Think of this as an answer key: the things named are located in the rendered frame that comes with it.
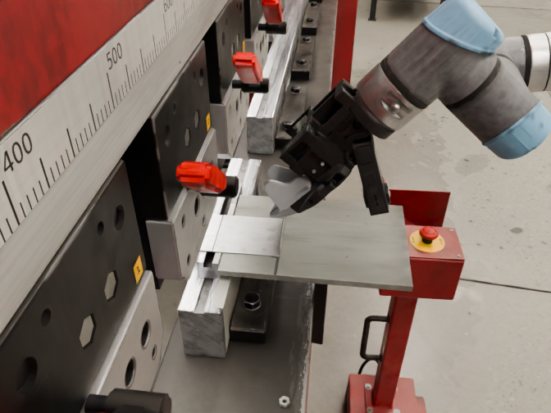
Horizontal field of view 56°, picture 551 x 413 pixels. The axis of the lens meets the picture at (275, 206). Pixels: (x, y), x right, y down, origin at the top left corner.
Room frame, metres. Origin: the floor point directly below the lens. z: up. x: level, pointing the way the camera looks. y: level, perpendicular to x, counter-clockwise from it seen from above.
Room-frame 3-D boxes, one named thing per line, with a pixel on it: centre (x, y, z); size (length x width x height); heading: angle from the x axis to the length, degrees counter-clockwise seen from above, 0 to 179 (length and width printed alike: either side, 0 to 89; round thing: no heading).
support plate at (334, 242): (0.59, -0.06, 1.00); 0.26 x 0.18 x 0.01; 83
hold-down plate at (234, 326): (0.64, 0.02, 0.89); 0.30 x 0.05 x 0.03; 173
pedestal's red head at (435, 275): (0.88, -0.31, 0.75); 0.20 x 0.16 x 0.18; 175
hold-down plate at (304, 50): (1.60, -0.09, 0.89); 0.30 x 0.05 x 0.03; 173
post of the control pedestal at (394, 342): (0.88, -0.31, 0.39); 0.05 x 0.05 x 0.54; 85
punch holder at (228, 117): (0.58, 0.09, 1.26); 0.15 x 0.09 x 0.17; 173
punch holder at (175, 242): (0.38, 0.11, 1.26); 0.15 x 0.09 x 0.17; 173
